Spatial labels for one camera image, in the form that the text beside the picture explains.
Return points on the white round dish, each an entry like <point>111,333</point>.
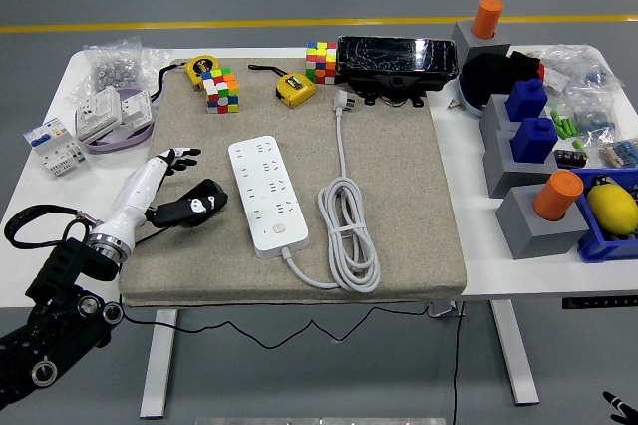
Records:
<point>468,106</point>

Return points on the small metal part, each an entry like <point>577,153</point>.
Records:
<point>452,104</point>

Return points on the multicolour puzzle cube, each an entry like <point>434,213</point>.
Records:
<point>321,63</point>
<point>222,93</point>

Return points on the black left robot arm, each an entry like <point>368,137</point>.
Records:
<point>65,265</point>

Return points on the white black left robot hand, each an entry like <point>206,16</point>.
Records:
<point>134,190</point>

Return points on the white table leg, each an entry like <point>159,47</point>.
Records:
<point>159,365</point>
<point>516,355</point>

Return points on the small black white toy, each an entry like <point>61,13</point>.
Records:
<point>601,179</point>

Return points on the grey-brown mat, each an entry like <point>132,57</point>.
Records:
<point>399,170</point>

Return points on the white power strip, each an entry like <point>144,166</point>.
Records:
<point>269,205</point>

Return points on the black component pack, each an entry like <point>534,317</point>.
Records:
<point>570,158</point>

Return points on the large clear bag blue parts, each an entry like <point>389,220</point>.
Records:
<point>573,66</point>

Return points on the black table control panel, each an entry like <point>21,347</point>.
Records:
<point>598,303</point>

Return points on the orange cylinder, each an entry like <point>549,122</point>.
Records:
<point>558,195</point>
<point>487,18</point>

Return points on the black cloth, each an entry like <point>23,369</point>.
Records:
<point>491,78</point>

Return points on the yellow lemon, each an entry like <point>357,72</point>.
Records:
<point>613,208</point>

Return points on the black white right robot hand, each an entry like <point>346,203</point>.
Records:
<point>614,401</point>

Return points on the green plastic anchors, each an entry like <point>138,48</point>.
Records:
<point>564,127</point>

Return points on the blue plastic bin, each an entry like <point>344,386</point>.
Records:
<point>603,250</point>

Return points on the black cracked-screen device with bracket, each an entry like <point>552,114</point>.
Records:
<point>394,58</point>

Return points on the white blue circuit breaker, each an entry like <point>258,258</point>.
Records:
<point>52,145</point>

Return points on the black plug adapter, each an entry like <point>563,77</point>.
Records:
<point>214,189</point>

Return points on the clear bag of metal nuts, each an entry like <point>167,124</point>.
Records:
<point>112,71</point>

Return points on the yellow tape measure dark window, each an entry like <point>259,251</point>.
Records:
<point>296,91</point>

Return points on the grey block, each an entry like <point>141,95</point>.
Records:
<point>493,118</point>
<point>538,238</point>
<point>508,175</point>
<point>466,43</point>

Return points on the clear bag blue connectors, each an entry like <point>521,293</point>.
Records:
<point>593,118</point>

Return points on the white wall socket panel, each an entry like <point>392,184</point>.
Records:
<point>97,113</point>
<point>135,108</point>

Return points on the yellow tape measure black print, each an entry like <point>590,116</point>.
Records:
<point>199,68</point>

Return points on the clear bag beige blue terminals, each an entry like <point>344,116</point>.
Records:
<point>620,153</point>

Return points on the grey under-table box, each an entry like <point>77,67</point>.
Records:
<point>446,309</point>

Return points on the blue plastic block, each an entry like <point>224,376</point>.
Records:
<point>533,140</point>
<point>526,101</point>

